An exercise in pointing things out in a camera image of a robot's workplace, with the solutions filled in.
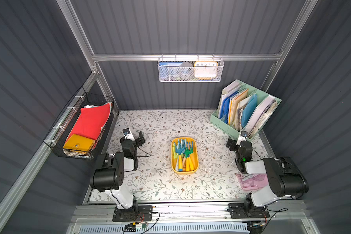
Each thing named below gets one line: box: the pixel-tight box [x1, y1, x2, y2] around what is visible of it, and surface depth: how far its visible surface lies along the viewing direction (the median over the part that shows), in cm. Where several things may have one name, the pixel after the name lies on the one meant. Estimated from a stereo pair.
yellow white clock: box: [194, 60, 219, 78], surface depth 90 cm
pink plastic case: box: [236, 172, 269, 191], surface depth 85 cm
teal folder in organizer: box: [241, 93, 258, 129], surface depth 93 cm
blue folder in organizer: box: [219, 90, 239, 124], surface depth 101 cm
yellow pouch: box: [62, 134, 96, 152], surface depth 67 cm
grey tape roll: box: [178, 61, 195, 80], surface depth 88 cm
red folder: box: [67, 102, 111, 141], surface depth 75 cm
